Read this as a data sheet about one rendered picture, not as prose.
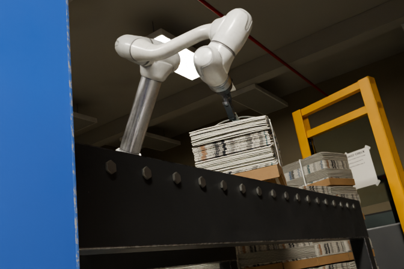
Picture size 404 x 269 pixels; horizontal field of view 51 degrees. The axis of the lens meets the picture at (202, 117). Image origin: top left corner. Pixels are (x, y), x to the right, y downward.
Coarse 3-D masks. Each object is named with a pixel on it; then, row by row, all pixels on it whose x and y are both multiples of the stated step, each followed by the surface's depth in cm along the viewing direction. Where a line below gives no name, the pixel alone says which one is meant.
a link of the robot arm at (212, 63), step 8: (200, 48) 144; (208, 48) 142; (216, 48) 146; (224, 48) 146; (200, 56) 142; (208, 56) 141; (216, 56) 142; (224, 56) 146; (232, 56) 149; (200, 64) 142; (208, 64) 141; (216, 64) 143; (224, 64) 146; (200, 72) 145; (208, 72) 144; (216, 72) 145; (224, 72) 149; (208, 80) 148; (216, 80) 149; (224, 80) 153
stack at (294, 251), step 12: (240, 252) 207; (252, 252) 211; (264, 252) 216; (276, 252) 221; (288, 252) 227; (300, 252) 232; (312, 252) 238; (324, 252) 245; (336, 252) 252; (204, 264) 191; (216, 264) 195; (240, 264) 205; (252, 264) 208; (264, 264) 213; (324, 264) 240; (336, 264) 247; (348, 264) 253
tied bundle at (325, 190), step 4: (300, 188) 253; (304, 188) 254; (308, 188) 256; (312, 188) 258; (316, 188) 261; (320, 188) 263; (324, 188) 266; (328, 188) 268; (320, 192) 262; (324, 192) 264; (328, 192) 267
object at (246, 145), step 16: (208, 128) 155; (224, 128) 153; (240, 128) 152; (256, 128) 151; (192, 144) 156; (208, 144) 155; (224, 144) 153; (240, 144) 152; (256, 144) 151; (272, 144) 157; (208, 160) 155; (224, 160) 153; (240, 160) 152; (256, 160) 151; (272, 160) 150
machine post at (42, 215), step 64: (0, 0) 21; (64, 0) 25; (0, 64) 20; (64, 64) 23; (0, 128) 19; (64, 128) 22; (0, 192) 18; (64, 192) 20; (0, 256) 17; (64, 256) 19
